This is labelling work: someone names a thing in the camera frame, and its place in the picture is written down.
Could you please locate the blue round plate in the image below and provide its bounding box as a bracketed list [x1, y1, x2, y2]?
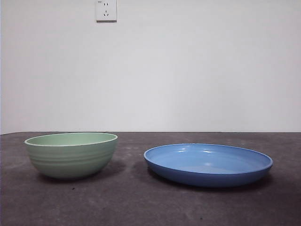
[143, 143, 274, 188]

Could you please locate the green ribbed bowl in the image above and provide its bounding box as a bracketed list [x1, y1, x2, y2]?
[24, 132, 119, 181]

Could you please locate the white wall socket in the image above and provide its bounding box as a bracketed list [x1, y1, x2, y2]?
[95, 0, 118, 24]

